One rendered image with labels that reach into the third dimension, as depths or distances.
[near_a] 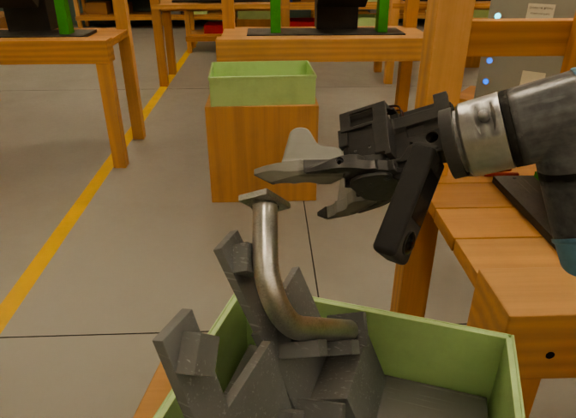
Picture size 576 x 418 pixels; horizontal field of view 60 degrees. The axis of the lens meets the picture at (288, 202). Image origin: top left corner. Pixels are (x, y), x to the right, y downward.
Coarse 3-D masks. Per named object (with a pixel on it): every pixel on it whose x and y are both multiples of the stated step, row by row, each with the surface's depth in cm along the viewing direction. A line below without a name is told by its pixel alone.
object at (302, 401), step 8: (304, 400) 61; (312, 400) 61; (320, 400) 61; (304, 408) 61; (312, 408) 60; (320, 408) 60; (328, 408) 60; (336, 408) 59; (344, 408) 59; (304, 416) 61; (312, 416) 60; (320, 416) 60; (328, 416) 59; (336, 416) 59; (344, 416) 59
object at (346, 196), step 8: (344, 184) 62; (344, 192) 61; (352, 192) 58; (336, 200) 61; (344, 200) 60; (352, 200) 57; (360, 200) 57; (368, 200) 57; (328, 208) 62; (336, 208) 60; (344, 208) 59; (352, 208) 59; (360, 208) 59; (320, 216) 63; (328, 216) 62; (336, 216) 61; (344, 216) 61
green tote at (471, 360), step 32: (224, 320) 73; (384, 320) 74; (416, 320) 73; (224, 352) 75; (384, 352) 77; (416, 352) 75; (448, 352) 73; (480, 352) 72; (512, 352) 67; (224, 384) 77; (448, 384) 76; (480, 384) 74; (512, 384) 62; (160, 416) 58; (512, 416) 59
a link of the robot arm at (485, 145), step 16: (496, 96) 46; (464, 112) 47; (480, 112) 45; (496, 112) 45; (464, 128) 46; (480, 128) 45; (496, 128) 45; (464, 144) 46; (480, 144) 45; (496, 144) 45; (464, 160) 47; (480, 160) 46; (496, 160) 46; (512, 160) 46
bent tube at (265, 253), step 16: (256, 192) 58; (272, 192) 58; (256, 208) 58; (272, 208) 58; (288, 208) 61; (256, 224) 58; (272, 224) 58; (256, 240) 57; (272, 240) 57; (256, 256) 56; (272, 256) 56; (256, 272) 56; (272, 272) 56; (256, 288) 57; (272, 288) 55; (272, 304) 56; (288, 304) 57; (272, 320) 57; (288, 320) 57; (304, 320) 60; (320, 320) 64; (336, 320) 68; (352, 320) 74; (288, 336) 59; (304, 336) 60; (320, 336) 63; (336, 336) 67; (352, 336) 72
